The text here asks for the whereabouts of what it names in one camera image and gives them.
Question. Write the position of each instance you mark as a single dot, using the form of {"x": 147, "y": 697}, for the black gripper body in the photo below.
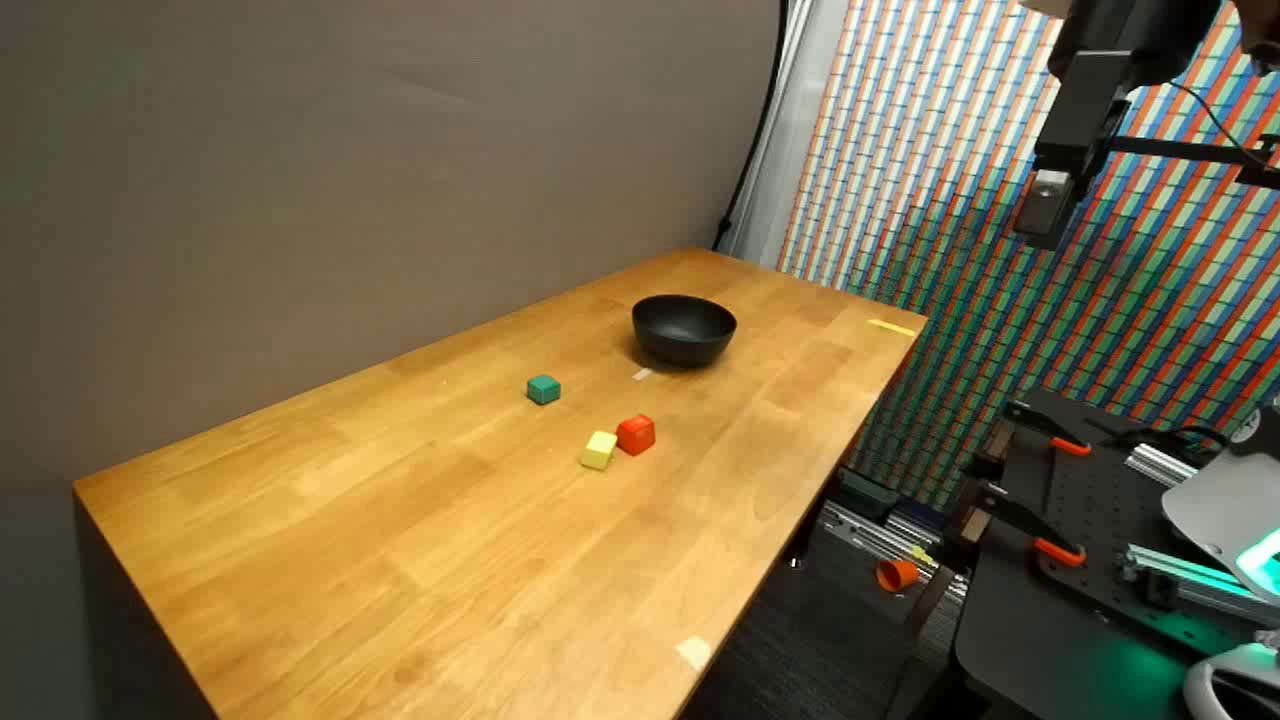
{"x": 1082, "y": 113}

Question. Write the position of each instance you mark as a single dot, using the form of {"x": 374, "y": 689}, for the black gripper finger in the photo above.
{"x": 1043, "y": 206}

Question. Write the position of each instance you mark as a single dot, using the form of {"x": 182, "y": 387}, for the orange block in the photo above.
{"x": 636, "y": 432}

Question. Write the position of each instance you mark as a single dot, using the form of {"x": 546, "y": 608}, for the green block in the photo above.
{"x": 541, "y": 389}

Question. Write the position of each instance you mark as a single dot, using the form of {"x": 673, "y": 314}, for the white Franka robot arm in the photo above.
{"x": 1225, "y": 512}

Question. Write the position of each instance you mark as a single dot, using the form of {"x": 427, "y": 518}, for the black bowl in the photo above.
{"x": 681, "y": 334}

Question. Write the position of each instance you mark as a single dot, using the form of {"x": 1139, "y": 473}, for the colourful patterned curtain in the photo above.
{"x": 933, "y": 201}

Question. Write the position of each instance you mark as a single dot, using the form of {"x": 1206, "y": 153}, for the yellow tape strip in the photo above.
{"x": 892, "y": 324}

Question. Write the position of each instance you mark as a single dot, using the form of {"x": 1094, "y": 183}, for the small orange cap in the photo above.
{"x": 898, "y": 574}

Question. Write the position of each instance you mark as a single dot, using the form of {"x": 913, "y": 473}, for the black perforated breadboard plate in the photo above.
{"x": 1065, "y": 640}

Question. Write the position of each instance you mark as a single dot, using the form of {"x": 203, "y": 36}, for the white curved plastic device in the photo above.
{"x": 1206, "y": 674}

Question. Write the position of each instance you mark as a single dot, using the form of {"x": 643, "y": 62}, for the yellow block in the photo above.
{"x": 596, "y": 450}

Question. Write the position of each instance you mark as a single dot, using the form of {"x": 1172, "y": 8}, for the white tape piece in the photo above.
{"x": 694, "y": 649}

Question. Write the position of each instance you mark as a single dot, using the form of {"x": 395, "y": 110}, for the black camera mount rod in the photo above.
{"x": 1184, "y": 148}

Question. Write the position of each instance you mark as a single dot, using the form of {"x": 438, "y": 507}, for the aluminium profile rail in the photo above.
{"x": 1163, "y": 464}
{"x": 1184, "y": 574}

